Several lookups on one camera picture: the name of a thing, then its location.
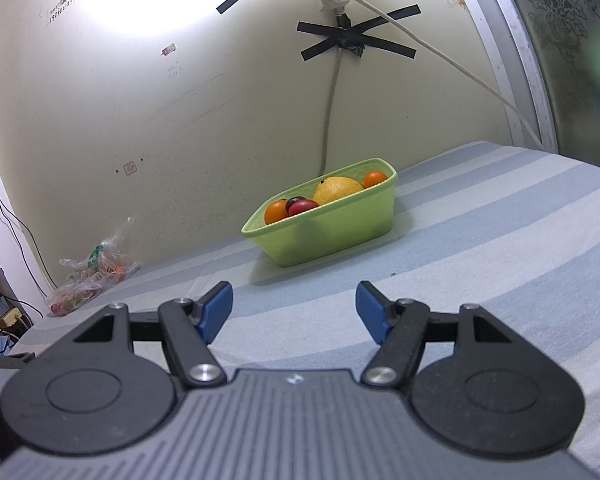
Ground grey power cable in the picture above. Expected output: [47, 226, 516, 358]
[320, 45, 345, 177]

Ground black wall cable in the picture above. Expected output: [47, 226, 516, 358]
[0, 162, 48, 301]

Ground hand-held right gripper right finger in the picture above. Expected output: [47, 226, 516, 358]
[356, 281, 556, 390]

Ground clear plastic bag of produce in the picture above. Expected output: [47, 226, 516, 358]
[46, 217, 141, 317]

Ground black tape cross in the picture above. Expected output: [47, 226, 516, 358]
[297, 4, 423, 63]

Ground frosted patterned window glass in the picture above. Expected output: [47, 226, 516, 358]
[495, 0, 600, 176]

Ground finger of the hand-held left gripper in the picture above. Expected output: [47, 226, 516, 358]
[0, 352, 37, 370]

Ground white power cable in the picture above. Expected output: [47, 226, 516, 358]
[340, 0, 548, 151]

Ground light green plastic basket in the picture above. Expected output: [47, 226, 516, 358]
[240, 158, 399, 267]

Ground red tomato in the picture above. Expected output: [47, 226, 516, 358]
[288, 199, 321, 218]

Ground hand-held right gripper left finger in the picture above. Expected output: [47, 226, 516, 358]
[30, 281, 233, 390]

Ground large yellow grapefruit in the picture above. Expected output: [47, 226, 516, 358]
[312, 176, 365, 206]

